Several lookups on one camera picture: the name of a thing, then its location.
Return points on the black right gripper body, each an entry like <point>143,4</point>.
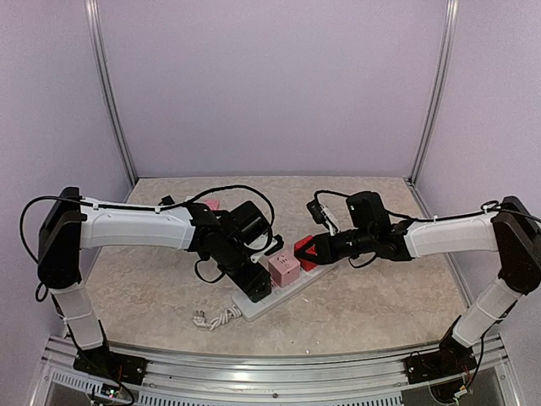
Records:
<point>363,238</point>

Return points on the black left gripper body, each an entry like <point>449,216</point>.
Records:
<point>230,262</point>

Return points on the red cube socket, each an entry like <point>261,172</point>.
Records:
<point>307,266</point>

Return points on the pink cube socket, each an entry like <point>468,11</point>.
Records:
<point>284,268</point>

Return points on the pink folding extension socket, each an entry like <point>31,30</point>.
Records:
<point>213,204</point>

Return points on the dark green cube socket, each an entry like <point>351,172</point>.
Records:
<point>261,291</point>

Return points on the black power adapter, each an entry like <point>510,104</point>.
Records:
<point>167,202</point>

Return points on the white power strip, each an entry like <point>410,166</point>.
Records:
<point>252,311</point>

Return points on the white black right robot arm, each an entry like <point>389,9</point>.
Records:
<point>504,227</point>

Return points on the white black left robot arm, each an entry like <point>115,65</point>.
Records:
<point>76,223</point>

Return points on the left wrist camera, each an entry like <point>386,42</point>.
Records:
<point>261,247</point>

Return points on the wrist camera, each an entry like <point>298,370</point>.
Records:
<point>261,247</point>
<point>322,215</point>

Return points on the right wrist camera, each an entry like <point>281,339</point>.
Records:
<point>322,215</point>

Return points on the aluminium front rail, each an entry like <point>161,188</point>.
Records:
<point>183,378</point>

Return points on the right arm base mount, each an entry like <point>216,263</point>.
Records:
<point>436,365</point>

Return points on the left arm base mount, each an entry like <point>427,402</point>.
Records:
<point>113,366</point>

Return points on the right aluminium frame post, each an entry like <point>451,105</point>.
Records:
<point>437,91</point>

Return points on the aluminium frame post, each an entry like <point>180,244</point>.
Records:
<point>93,17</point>
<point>437,91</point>

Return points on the left aluminium frame post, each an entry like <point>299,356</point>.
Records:
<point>93,17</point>

